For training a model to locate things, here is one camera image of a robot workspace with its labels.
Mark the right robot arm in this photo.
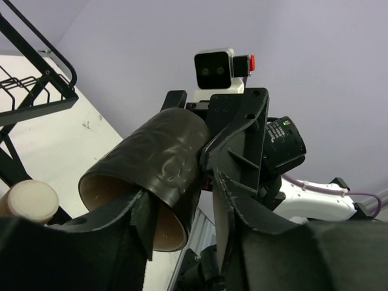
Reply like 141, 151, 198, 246
162, 88, 387, 290

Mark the black wire dish rack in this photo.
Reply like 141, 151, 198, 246
0, 0, 79, 189

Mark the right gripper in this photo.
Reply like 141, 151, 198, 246
162, 88, 269, 197

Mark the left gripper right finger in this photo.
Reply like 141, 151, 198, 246
213, 172, 387, 290

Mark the black mug brown interior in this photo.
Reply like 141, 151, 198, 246
78, 108, 210, 252

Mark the aluminium mounting rail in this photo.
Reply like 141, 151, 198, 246
167, 191, 216, 290

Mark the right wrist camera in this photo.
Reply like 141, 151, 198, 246
193, 48, 256, 102

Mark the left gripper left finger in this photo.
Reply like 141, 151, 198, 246
1, 190, 158, 290

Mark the white steel cup wood band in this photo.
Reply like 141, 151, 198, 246
1, 179, 59, 225

